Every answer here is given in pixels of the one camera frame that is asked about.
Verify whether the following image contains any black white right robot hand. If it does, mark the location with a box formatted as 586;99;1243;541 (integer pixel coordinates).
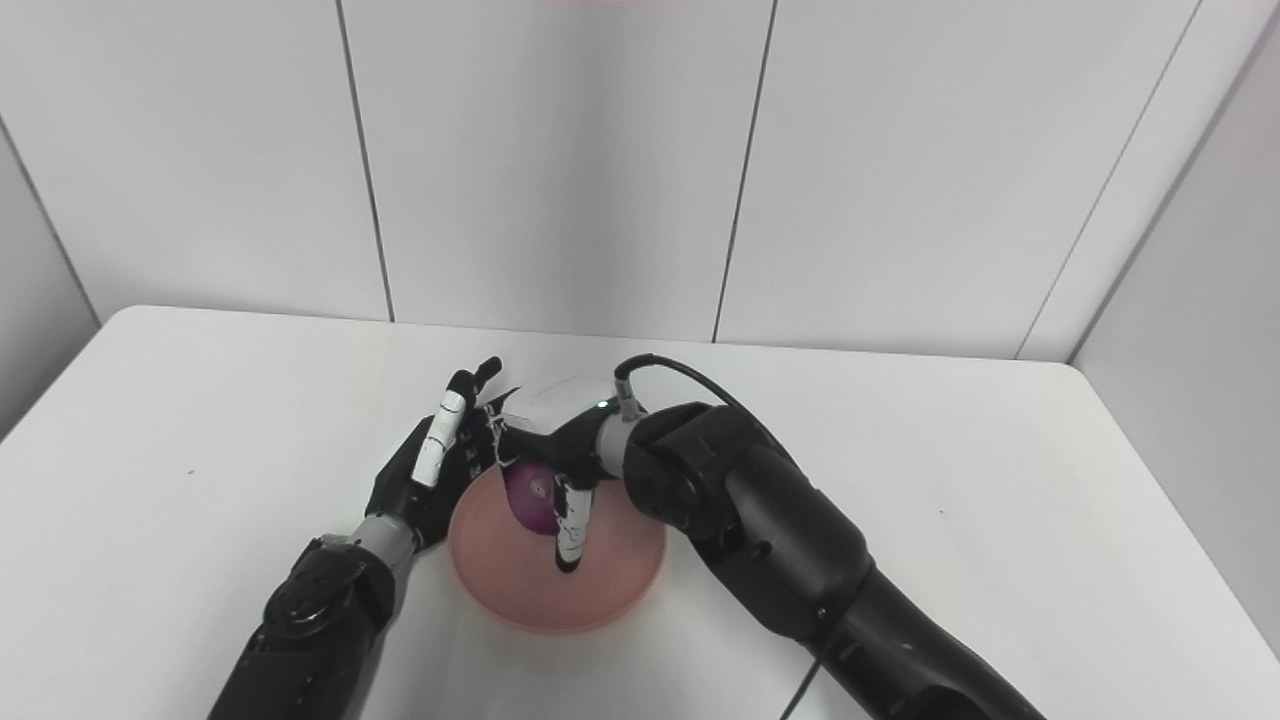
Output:
496;376;628;575

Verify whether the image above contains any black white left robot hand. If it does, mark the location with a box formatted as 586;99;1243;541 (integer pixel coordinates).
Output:
364;356;522;551

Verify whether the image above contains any purple red onion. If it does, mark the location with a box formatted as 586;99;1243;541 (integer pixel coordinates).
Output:
503;464;559;537

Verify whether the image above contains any pink round plate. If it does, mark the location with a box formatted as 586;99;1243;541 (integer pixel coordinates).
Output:
447;464;668;635

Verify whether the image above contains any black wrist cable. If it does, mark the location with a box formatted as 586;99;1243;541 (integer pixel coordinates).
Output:
612;353;763;423

